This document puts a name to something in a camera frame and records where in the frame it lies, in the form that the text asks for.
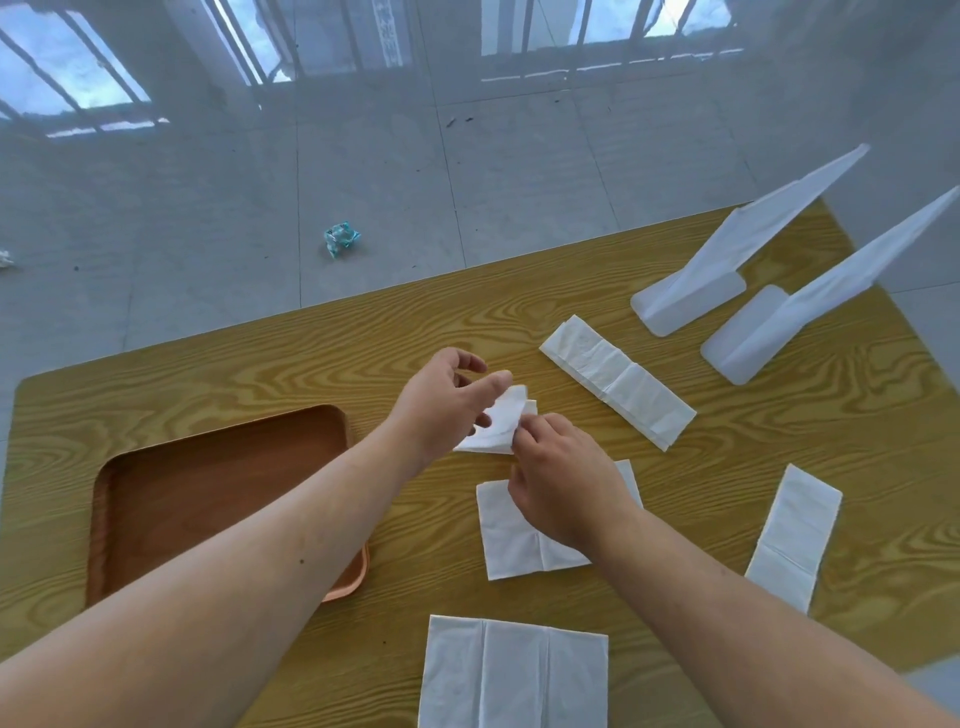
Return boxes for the person's left forearm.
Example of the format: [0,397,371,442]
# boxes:
[0,429,423,728]

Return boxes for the square white napkin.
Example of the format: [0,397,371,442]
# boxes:
[475,458,645,583]

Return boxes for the wide unfolded white napkin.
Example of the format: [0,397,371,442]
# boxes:
[417,614,610,728]

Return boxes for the person's left hand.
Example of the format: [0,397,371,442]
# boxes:
[381,347,516,478]

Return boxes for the crumpled teal wrapper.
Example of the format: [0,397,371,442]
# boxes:
[323,221,363,260]

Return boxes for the narrow folded white napkin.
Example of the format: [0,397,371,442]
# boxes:
[744,462,844,617]

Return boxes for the small white napkin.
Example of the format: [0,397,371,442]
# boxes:
[453,384,539,456]

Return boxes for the brown wooden tray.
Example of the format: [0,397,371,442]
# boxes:
[84,404,371,610]

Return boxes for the person's right hand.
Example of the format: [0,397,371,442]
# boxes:
[507,412,647,558]

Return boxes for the person's right forearm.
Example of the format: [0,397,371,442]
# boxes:
[589,511,960,728]

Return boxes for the white plastic napkin stand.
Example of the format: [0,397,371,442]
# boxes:
[629,142,872,339]
[699,184,960,387]

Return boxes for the long folded white napkin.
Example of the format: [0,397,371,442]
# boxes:
[539,314,698,453]

